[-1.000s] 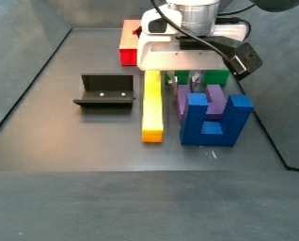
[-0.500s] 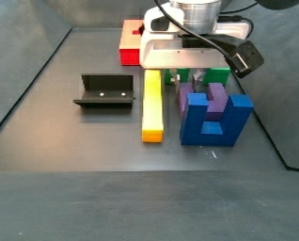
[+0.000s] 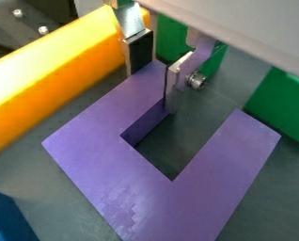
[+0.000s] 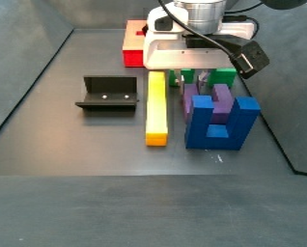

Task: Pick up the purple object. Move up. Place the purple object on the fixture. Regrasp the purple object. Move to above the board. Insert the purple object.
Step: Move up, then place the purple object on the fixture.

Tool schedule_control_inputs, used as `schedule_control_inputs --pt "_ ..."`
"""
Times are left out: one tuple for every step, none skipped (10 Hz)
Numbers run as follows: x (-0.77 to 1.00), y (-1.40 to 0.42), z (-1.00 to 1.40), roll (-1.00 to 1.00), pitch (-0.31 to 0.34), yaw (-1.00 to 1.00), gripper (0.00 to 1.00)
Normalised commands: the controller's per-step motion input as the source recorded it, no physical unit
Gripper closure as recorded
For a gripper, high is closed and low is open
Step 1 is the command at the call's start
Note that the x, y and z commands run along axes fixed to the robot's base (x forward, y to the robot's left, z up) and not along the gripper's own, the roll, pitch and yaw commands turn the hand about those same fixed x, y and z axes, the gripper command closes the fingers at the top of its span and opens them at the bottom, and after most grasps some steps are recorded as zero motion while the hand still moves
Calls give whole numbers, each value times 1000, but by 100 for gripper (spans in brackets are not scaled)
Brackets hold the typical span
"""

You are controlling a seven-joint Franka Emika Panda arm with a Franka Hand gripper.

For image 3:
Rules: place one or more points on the purple U-shaped block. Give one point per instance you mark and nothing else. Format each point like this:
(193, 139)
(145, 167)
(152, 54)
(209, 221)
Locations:
(147, 206)

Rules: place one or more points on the black angled fixture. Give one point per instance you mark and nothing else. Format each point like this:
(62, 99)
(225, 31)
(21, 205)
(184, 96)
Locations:
(29, 19)

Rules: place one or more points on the yellow long block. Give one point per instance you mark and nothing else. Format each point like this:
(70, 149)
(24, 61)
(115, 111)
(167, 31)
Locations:
(46, 72)

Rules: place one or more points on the green zigzag block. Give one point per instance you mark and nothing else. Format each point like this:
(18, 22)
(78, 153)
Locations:
(259, 76)

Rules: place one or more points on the blue U-shaped block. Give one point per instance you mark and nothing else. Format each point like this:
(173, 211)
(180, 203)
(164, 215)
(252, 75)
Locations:
(14, 228)

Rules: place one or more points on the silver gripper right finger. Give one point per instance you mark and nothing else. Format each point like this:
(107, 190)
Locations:
(180, 76)

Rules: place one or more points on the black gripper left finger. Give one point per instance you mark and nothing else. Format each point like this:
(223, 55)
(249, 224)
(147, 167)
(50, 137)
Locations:
(135, 36)

